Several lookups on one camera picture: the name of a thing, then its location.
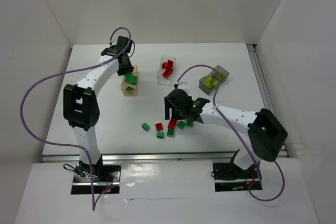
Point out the red small lego brick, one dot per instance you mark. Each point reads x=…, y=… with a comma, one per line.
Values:
x=159, y=126

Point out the wooden box container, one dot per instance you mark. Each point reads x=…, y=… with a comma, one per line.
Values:
x=129, y=85

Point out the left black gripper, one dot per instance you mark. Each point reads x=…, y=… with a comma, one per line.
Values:
x=125, y=69

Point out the dark smoked plastic container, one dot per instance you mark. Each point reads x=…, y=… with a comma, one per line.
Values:
x=217, y=69

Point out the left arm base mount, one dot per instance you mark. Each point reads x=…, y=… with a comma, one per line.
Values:
x=109, y=180

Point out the green notched lego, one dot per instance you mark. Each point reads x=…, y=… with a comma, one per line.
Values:
x=146, y=127

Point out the green lego with holes bottom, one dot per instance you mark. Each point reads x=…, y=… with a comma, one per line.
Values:
x=170, y=133

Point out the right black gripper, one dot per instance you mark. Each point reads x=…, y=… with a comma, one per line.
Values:
x=170, y=108

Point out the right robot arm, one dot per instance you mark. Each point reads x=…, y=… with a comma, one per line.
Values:
x=238, y=121

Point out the aluminium front rail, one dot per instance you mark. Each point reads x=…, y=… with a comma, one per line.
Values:
x=144, y=157

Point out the green long lego right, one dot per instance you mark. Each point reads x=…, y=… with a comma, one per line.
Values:
x=189, y=123

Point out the clear plastic container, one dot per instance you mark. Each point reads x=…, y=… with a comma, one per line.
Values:
x=160, y=80

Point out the aluminium rail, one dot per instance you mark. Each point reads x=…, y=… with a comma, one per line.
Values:
x=144, y=157
x=262, y=82

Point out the aluminium right rail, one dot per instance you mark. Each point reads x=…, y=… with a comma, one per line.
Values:
x=262, y=82

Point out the green small lego bottom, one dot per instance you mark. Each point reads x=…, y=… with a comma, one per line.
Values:
x=160, y=134

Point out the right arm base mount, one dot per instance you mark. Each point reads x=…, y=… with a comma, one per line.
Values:
x=229, y=177

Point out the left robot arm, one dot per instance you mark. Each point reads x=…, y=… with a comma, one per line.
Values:
x=80, y=105

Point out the green small lego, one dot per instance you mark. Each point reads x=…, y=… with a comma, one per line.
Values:
x=131, y=79
x=181, y=125
x=160, y=134

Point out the red long lego brick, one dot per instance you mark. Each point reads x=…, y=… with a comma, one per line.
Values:
x=167, y=74

